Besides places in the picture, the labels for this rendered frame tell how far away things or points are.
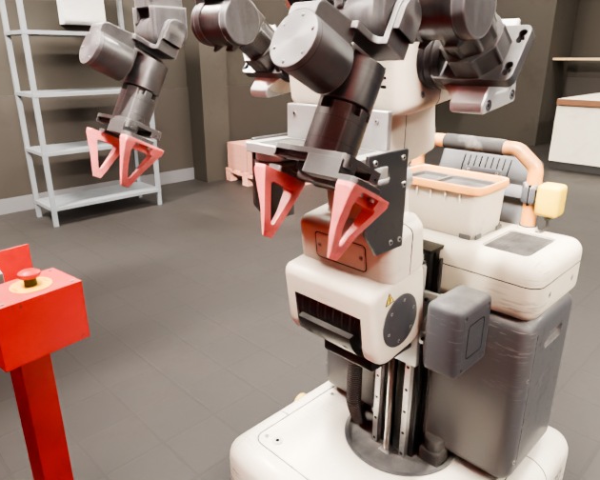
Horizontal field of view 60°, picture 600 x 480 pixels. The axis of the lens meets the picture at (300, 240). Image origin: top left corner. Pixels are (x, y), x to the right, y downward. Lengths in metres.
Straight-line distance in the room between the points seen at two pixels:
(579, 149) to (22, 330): 5.91
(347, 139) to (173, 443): 1.45
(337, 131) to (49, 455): 0.97
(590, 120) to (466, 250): 5.27
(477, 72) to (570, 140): 5.65
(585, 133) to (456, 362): 5.45
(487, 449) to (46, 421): 0.93
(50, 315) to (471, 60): 0.82
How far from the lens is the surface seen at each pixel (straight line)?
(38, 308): 1.04
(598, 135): 6.31
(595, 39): 8.67
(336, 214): 0.49
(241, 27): 0.95
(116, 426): 1.96
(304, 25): 0.50
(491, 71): 0.76
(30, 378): 1.17
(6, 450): 2.00
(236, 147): 5.13
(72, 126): 4.82
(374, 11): 0.56
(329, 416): 1.45
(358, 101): 0.54
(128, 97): 0.87
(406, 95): 0.81
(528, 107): 8.12
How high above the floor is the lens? 1.18
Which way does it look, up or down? 20 degrees down
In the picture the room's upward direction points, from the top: straight up
